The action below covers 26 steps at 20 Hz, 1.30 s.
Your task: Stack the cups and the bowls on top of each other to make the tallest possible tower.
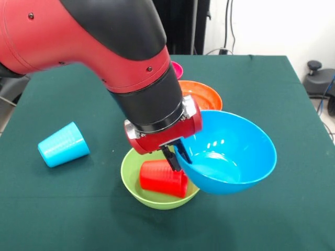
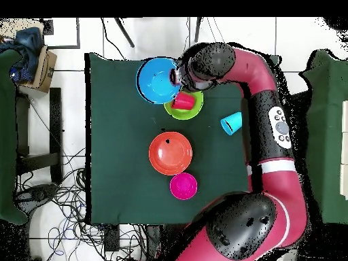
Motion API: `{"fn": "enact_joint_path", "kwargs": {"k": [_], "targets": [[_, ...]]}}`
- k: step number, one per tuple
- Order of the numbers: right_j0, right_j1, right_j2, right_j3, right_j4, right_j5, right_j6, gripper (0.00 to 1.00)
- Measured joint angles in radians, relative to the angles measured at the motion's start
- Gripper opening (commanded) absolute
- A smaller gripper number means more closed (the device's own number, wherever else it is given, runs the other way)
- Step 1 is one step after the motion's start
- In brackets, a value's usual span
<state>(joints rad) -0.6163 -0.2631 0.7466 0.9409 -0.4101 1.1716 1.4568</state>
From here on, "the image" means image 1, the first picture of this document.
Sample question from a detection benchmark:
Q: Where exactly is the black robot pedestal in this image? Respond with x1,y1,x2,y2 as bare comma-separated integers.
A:
151,0,211,55

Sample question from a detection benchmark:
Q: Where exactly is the red cup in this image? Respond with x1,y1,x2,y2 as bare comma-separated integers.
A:
139,159,189,198

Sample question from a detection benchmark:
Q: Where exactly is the dark green table cloth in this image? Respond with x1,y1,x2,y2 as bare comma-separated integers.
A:
0,53,335,251

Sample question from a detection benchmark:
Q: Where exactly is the small pink bowl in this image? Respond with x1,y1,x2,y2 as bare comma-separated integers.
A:
171,61,184,81

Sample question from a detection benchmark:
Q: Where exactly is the blue cup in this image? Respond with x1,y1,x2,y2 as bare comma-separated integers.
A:
37,121,91,168

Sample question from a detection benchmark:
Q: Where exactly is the orange bowl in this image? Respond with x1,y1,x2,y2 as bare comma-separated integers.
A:
178,80,224,111

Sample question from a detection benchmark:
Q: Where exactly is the black chair base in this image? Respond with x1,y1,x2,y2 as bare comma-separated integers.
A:
303,60,335,99
0,73,32,108

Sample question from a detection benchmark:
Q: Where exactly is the green bowl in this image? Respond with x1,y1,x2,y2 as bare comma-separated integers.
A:
120,147,201,210

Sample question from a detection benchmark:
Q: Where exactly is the blue bowl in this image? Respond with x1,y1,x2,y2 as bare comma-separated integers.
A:
173,110,277,196

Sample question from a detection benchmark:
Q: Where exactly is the black wall cable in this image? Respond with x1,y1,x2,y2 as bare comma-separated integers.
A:
224,0,236,54

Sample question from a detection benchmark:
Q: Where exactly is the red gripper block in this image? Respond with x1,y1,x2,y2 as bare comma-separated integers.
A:
124,94,204,173

